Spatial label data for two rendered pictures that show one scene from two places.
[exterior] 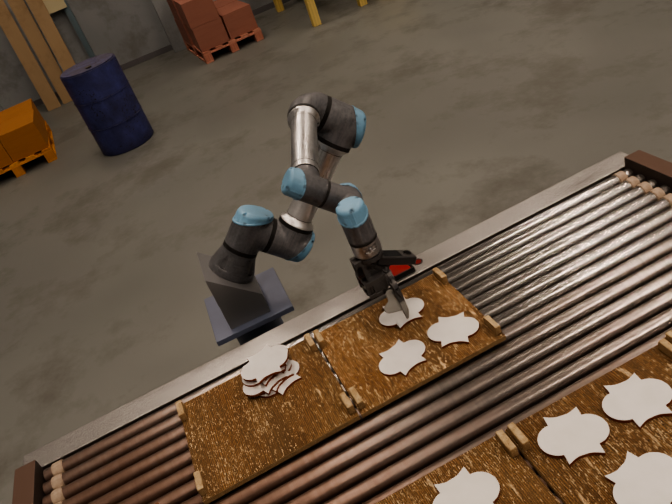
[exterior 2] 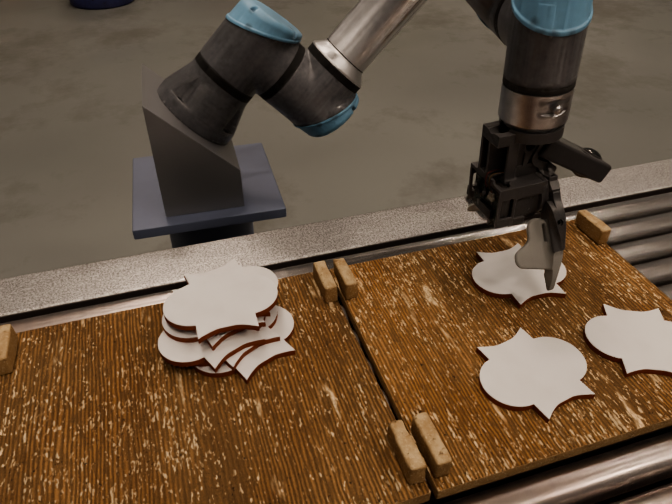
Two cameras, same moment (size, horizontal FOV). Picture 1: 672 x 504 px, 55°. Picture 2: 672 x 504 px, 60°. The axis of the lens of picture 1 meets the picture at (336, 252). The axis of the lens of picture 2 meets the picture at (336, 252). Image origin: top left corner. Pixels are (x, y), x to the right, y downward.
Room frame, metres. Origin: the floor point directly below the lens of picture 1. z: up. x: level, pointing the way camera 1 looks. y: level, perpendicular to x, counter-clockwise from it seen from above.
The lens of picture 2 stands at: (0.80, 0.22, 1.45)
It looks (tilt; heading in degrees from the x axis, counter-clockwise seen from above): 38 degrees down; 353
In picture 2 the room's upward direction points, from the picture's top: straight up
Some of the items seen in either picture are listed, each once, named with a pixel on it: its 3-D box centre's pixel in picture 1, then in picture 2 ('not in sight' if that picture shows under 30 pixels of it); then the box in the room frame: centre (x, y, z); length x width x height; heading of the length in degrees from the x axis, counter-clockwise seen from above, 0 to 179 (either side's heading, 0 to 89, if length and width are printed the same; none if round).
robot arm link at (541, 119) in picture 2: (366, 246); (536, 103); (1.37, -0.08, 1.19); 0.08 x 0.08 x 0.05
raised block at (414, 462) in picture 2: (347, 402); (406, 450); (1.12, 0.11, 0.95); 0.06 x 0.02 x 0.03; 11
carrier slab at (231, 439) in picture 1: (263, 412); (191, 408); (1.22, 0.32, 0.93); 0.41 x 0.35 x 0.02; 101
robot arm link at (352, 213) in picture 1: (355, 220); (546, 28); (1.38, -0.07, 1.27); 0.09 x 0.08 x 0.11; 177
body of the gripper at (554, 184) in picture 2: (373, 270); (518, 168); (1.37, -0.07, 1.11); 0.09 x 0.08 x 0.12; 100
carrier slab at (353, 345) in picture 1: (403, 337); (524, 325); (1.29, -0.09, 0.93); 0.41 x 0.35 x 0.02; 100
